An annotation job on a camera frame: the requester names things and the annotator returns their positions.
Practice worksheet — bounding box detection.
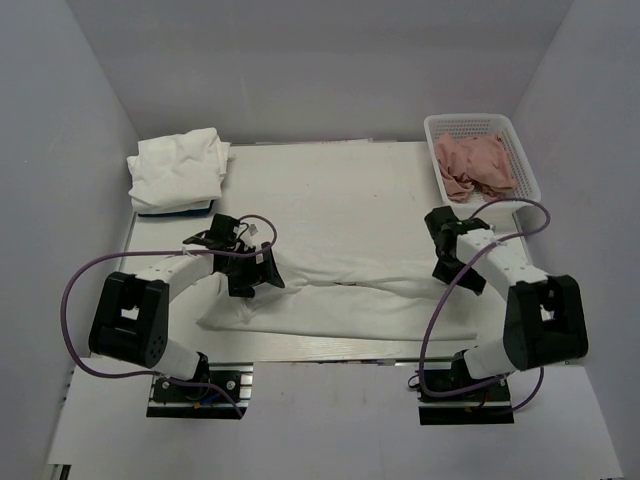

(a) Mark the white printed t shirt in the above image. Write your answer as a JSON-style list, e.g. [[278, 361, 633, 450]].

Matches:
[[197, 252, 481, 342]]

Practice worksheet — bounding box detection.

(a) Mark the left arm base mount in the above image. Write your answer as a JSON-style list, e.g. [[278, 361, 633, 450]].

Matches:
[[146, 364, 253, 420]]

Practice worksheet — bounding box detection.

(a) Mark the pink t shirt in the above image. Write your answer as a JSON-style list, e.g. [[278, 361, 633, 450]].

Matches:
[[435, 133, 518, 203]]

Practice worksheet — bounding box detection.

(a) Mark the white plastic basket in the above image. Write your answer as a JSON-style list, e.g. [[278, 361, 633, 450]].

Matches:
[[424, 113, 546, 232]]

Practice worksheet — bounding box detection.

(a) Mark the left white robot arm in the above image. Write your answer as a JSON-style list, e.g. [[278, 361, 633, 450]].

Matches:
[[88, 214, 285, 399]]

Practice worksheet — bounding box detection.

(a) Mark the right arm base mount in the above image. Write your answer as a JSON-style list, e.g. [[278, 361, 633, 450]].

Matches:
[[407, 362, 514, 426]]

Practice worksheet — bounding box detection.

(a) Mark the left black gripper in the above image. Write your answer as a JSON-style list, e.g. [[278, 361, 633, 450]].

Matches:
[[220, 241, 284, 298]]

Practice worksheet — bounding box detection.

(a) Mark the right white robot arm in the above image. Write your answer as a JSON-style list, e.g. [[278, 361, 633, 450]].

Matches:
[[418, 206, 589, 399]]

